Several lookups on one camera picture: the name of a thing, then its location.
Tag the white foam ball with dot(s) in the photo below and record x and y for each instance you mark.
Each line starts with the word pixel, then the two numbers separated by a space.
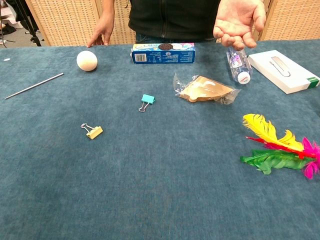
pixel 87 60

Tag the small white sticker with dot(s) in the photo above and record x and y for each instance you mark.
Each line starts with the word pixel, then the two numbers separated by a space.
pixel 7 59

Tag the person's left hand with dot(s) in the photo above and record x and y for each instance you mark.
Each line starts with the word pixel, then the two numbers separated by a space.
pixel 237 22

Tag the bagged brown paper filters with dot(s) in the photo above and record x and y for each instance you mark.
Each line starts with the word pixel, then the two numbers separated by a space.
pixel 205 90

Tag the woven rattan folding screen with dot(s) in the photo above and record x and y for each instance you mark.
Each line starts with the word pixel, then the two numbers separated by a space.
pixel 292 20
pixel 70 20

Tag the clear plastic water bottle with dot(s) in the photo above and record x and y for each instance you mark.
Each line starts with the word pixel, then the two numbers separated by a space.
pixel 238 65

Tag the blue cookie box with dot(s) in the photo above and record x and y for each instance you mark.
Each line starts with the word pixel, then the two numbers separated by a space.
pixel 165 56

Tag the teal felt table cover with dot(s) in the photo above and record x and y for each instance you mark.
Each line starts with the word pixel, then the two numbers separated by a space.
pixel 160 187

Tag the person's torso black jacket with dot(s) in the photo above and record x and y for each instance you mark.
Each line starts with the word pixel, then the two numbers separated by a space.
pixel 172 17

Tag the person's right hand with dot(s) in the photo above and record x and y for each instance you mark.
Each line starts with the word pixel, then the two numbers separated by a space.
pixel 105 26

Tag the thin metal rod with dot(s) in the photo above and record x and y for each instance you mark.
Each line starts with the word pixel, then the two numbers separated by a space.
pixel 33 86

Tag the person's right forearm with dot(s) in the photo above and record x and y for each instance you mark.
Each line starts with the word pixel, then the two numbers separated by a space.
pixel 107 7

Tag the white box with green end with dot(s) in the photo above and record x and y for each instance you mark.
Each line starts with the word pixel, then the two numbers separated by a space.
pixel 292 77

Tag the black tripod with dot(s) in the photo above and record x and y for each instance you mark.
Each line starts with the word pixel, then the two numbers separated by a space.
pixel 32 30

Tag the yellow binder clip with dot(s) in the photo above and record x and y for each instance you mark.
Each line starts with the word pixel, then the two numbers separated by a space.
pixel 94 133

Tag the colourful feathers bundle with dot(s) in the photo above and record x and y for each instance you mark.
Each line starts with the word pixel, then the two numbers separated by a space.
pixel 275 160

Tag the teal binder clip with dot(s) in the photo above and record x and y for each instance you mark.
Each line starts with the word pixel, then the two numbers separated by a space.
pixel 148 99

